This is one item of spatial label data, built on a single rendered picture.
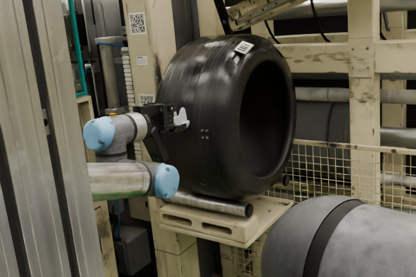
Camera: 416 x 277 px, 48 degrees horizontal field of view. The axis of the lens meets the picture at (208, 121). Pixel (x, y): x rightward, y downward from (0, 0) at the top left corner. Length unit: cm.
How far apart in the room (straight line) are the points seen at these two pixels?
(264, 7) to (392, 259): 154
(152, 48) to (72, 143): 130
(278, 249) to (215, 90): 95
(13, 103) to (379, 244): 28
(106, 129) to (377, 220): 78
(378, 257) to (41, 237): 24
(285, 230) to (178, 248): 146
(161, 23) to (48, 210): 138
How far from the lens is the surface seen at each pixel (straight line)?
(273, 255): 43
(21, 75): 33
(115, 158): 110
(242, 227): 151
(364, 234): 39
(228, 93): 134
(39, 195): 34
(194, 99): 136
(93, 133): 109
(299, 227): 41
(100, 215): 186
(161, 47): 168
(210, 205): 157
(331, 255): 39
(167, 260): 193
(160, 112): 123
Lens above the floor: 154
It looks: 13 degrees down
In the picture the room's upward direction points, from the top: 5 degrees counter-clockwise
